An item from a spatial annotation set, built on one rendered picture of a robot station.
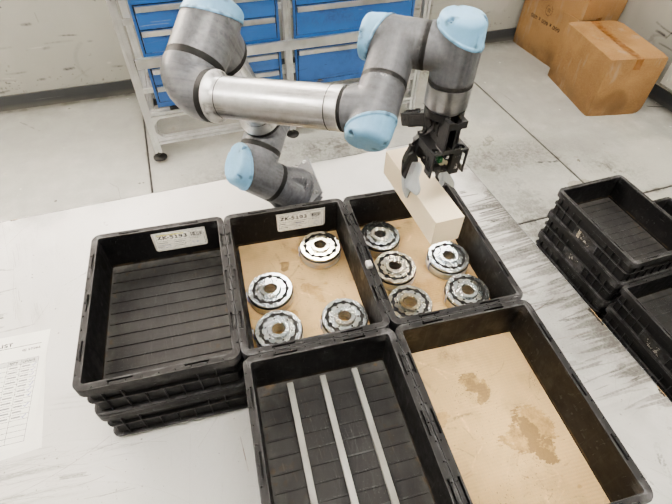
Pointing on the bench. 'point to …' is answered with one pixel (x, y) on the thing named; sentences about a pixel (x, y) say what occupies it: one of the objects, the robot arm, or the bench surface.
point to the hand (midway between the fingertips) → (421, 187)
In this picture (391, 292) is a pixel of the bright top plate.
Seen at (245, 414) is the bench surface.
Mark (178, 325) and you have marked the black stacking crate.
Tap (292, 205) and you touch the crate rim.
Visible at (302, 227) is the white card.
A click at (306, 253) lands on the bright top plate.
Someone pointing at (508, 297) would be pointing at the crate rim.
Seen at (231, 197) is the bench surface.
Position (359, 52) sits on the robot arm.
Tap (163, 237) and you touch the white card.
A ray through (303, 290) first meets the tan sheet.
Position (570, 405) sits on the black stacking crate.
